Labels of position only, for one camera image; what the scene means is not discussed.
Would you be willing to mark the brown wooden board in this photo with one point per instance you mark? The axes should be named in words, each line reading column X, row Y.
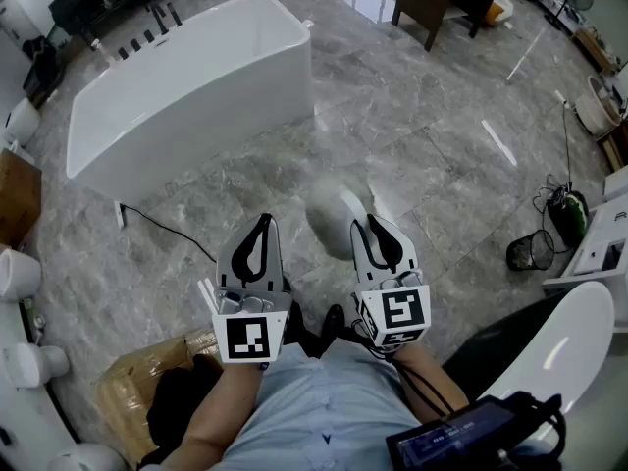
column 17, row 199

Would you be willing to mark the black faucet spout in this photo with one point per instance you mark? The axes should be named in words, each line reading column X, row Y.
column 159, row 16

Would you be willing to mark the black desk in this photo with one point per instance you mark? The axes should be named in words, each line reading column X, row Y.
column 98, row 3

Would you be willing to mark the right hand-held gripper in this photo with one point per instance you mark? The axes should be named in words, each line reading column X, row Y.
column 400, row 312

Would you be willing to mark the person's light blue shirt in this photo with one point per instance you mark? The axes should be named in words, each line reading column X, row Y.
column 319, row 410

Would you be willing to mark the white and yellow basin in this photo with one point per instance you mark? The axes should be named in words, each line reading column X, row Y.
column 498, row 10

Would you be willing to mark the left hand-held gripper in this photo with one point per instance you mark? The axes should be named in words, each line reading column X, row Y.
column 247, row 331

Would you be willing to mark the beige round basin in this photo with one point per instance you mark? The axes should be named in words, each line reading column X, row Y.
column 596, row 108

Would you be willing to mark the person's black trousers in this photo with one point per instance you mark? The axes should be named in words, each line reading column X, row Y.
column 304, row 334

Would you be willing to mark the black faucet knob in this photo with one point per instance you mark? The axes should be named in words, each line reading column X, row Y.
column 122, row 53
column 148, row 36
column 134, row 44

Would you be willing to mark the green and black bag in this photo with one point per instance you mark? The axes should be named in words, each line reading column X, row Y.
column 569, row 216

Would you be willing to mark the person's left forearm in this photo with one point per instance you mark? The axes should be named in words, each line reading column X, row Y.
column 216, row 410

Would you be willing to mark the white ceramic toilet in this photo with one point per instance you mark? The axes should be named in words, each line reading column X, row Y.
column 17, row 275
column 22, row 123
column 36, row 366
column 83, row 459

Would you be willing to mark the wooden crate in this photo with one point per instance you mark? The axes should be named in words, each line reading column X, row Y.
column 591, row 49

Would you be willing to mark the brown cardboard box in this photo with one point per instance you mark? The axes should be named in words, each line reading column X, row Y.
column 122, row 385

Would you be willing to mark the white cabinet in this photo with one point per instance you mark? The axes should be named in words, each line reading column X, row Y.
column 596, row 243

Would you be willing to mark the black hand shower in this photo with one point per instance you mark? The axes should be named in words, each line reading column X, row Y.
column 174, row 14

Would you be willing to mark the white bathtub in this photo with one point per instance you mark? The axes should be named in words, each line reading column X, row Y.
column 186, row 81

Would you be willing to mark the white power plug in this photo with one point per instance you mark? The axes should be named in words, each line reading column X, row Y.
column 120, row 214

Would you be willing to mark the black screen device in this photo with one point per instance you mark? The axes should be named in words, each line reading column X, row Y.
column 441, row 444

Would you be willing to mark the person's right forearm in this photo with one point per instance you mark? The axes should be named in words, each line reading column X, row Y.
column 427, row 368

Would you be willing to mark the black mesh waste basket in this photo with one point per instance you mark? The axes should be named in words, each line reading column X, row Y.
column 530, row 250

